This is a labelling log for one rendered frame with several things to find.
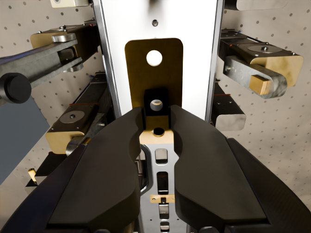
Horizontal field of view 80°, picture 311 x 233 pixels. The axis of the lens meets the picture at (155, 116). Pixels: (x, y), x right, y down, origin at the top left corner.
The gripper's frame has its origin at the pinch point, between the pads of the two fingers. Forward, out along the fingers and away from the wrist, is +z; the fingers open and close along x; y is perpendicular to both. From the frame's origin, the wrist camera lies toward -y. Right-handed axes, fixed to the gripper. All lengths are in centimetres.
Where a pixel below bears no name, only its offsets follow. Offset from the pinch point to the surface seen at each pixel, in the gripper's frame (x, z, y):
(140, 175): -12, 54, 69
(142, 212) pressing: -8, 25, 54
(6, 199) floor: -191, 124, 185
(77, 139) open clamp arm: -16.3, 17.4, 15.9
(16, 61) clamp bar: -14.7, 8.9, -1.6
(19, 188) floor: -166, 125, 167
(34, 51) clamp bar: -14.9, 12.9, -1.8
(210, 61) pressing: 10.1, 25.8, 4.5
